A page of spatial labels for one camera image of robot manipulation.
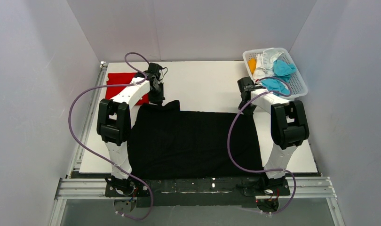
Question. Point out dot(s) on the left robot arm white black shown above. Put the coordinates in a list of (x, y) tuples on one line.
[(114, 124)]

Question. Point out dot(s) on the black t-shirt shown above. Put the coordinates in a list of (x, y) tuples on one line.
[(167, 143)]

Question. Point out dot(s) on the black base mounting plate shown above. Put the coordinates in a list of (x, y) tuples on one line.
[(239, 190)]

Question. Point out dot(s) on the light blue t-shirt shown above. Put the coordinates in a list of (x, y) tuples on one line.
[(279, 83)]

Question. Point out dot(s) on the orange cloth in basket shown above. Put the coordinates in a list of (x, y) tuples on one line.
[(252, 63)]

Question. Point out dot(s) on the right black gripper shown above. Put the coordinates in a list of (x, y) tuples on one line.
[(244, 104)]

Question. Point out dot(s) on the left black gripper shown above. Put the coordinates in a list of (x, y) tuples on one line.
[(157, 96)]

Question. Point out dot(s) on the white t-shirt in basket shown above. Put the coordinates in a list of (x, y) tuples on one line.
[(265, 62)]

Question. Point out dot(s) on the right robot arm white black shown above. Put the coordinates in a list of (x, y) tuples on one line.
[(288, 129)]

